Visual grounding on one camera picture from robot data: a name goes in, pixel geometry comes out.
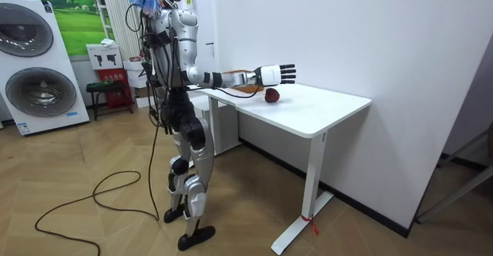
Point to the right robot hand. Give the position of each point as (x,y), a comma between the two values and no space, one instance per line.
(271,75)

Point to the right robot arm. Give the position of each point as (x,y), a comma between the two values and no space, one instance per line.
(186,48)

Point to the red fruit soft toy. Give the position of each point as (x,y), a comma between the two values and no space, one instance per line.
(272,95)

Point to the orange woven basket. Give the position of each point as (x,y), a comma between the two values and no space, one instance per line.
(250,89)

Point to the white desk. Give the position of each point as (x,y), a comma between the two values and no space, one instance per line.
(308,109)

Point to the robot legs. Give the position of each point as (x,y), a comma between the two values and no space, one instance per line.
(202,159)

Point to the robot body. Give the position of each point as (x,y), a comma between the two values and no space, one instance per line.
(159,24)

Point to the red ribbon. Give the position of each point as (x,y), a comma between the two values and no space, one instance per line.
(310,220)

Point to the red box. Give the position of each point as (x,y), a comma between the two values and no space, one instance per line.
(115,75)

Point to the black stool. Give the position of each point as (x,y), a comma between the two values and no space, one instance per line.
(108,88)

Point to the white printed cardboard box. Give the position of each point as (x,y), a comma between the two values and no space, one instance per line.
(104,57)

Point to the white washing machine tower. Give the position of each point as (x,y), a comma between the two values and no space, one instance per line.
(38,59)

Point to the green landscape wall poster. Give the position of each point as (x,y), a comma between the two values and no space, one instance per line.
(77,21)

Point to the grey metal frame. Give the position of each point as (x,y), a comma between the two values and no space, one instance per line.
(454,194)

